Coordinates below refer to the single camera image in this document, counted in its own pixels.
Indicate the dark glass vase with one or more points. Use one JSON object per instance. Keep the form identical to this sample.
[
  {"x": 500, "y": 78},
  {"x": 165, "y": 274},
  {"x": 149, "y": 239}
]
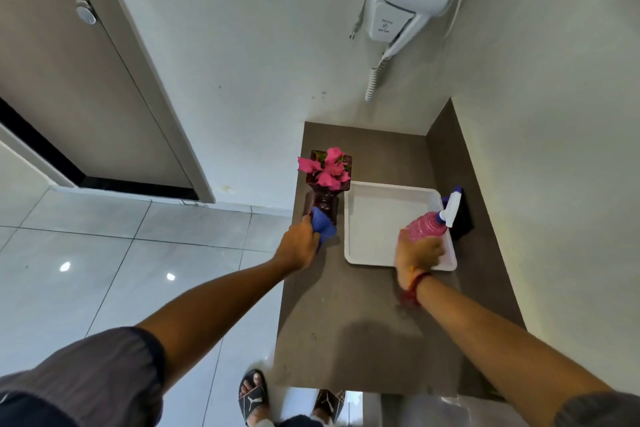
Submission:
[{"x": 322, "y": 204}]

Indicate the person's left fingers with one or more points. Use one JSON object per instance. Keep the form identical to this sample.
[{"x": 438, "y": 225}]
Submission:
[{"x": 305, "y": 229}]

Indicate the person's left forearm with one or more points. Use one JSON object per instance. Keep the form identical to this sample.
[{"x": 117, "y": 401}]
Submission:
[{"x": 220, "y": 304}]

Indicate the person's right forearm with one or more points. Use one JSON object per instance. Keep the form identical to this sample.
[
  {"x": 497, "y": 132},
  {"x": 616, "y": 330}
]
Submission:
[{"x": 500, "y": 346}]

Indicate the white rectangular tray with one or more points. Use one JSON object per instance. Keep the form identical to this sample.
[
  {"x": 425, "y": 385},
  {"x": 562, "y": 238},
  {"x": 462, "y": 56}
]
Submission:
[{"x": 380, "y": 221}]

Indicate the grey shirt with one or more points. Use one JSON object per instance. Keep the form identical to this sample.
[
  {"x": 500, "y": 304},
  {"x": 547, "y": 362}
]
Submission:
[{"x": 90, "y": 376}]

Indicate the pink flowers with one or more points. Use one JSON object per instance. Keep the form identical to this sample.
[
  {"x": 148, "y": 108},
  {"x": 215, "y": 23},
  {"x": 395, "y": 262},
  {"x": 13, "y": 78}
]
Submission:
[{"x": 330, "y": 171}]

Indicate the black right sandal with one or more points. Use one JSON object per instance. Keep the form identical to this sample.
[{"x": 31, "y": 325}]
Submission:
[{"x": 330, "y": 404}]

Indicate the black box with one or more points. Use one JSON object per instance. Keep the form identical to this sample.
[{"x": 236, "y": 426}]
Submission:
[{"x": 464, "y": 216}]

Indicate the beige door frame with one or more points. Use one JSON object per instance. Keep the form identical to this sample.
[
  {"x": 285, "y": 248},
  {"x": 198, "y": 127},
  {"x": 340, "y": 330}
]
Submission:
[{"x": 165, "y": 106}]

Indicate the person's left hand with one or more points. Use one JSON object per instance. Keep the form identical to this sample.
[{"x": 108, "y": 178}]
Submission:
[{"x": 295, "y": 246}]

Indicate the black sandal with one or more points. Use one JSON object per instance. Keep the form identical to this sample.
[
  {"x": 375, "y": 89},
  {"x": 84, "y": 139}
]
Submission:
[
  {"x": 250, "y": 404},
  {"x": 330, "y": 404}
]

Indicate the pink spray bottle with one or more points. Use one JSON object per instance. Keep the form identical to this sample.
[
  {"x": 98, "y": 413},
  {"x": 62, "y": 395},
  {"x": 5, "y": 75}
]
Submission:
[{"x": 427, "y": 226}]

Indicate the black left sandal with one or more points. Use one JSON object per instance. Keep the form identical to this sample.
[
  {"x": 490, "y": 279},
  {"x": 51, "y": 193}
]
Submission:
[{"x": 250, "y": 404}]

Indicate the person's right thumb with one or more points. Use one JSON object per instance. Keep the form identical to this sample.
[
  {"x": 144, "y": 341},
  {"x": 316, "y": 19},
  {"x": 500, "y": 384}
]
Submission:
[{"x": 403, "y": 240}]

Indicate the beige door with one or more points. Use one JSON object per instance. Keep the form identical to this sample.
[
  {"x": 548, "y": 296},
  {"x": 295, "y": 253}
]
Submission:
[{"x": 75, "y": 81}]

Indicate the blue cleaning cloth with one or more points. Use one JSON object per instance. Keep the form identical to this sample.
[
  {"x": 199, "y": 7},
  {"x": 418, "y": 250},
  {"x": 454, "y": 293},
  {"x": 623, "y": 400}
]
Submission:
[{"x": 324, "y": 227}]

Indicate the round silver door lock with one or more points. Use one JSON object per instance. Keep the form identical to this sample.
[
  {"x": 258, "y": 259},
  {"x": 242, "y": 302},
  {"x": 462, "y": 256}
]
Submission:
[{"x": 86, "y": 13}]

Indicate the dark trousers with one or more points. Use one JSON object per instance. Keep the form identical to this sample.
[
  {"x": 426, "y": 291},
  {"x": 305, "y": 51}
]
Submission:
[{"x": 297, "y": 422}]

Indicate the person's right hand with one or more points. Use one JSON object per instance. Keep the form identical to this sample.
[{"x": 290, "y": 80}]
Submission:
[{"x": 415, "y": 259}]

